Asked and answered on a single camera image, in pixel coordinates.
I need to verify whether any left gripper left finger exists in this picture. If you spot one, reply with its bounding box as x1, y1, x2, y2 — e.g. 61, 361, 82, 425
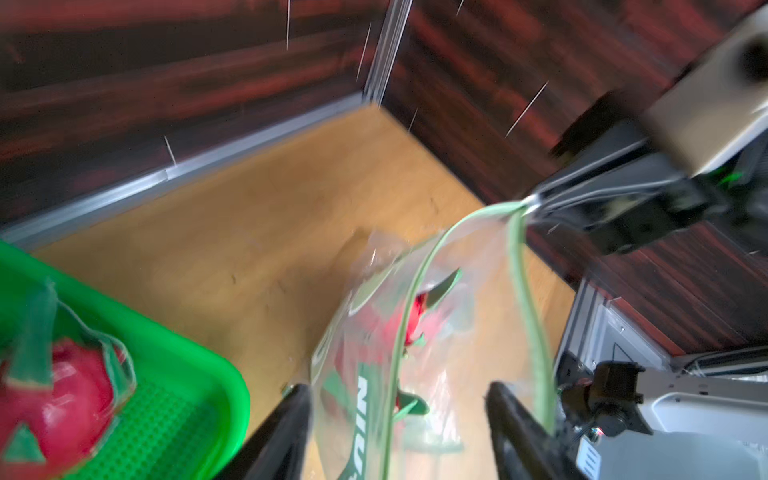
215, 384, 313, 480

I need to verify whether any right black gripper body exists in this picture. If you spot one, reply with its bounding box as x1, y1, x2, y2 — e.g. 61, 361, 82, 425
665, 132, 767, 252

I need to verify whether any red green dragon fruit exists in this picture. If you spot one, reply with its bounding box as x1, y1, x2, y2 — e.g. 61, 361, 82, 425
1, 282, 137, 479

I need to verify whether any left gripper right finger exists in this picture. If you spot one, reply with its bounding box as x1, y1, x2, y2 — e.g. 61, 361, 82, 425
485, 381, 585, 480

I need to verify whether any green plastic perforated basket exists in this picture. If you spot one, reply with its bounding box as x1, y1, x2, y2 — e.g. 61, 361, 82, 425
1, 244, 250, 479

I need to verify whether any clear zip-top bag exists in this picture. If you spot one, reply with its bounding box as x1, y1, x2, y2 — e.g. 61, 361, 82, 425
309, 198, 556, 479

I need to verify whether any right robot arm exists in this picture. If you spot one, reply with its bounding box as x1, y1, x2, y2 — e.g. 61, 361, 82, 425
533, 113, 767, 479

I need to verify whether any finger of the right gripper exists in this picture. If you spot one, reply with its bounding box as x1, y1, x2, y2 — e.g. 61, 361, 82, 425
532, 118, 690, 255

